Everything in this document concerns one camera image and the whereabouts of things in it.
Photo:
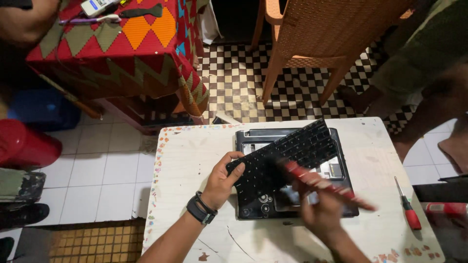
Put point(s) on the person's left hand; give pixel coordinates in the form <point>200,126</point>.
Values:
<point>218,182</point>

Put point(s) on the person's right hand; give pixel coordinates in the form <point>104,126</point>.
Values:
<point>321,215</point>

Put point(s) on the black laptop keyboard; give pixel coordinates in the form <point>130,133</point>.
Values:
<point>283,160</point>

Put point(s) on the black wristwatch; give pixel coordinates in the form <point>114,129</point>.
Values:
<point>201,209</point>

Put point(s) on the black laptop base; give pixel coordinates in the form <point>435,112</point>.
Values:
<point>292,175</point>

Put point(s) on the black device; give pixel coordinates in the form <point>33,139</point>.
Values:
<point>440,190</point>

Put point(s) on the red patterned tablecloth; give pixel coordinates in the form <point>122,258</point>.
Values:
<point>117,54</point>

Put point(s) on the orange plastic chair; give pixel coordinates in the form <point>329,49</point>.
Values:
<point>310,40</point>

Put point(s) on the black flat tool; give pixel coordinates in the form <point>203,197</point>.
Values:
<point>142,11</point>

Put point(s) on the blue plastic container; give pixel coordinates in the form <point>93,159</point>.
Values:
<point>44,109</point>

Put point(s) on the red plastic container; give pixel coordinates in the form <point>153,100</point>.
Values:
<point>25,144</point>

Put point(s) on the camouflage cloth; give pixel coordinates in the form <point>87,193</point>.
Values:
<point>20,184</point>

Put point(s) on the black shoe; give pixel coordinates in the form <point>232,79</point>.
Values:
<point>22,214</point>

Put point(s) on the white purple toothbrush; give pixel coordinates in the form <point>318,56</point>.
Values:
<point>91,19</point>

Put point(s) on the white remote control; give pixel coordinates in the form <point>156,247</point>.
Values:
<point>97,6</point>

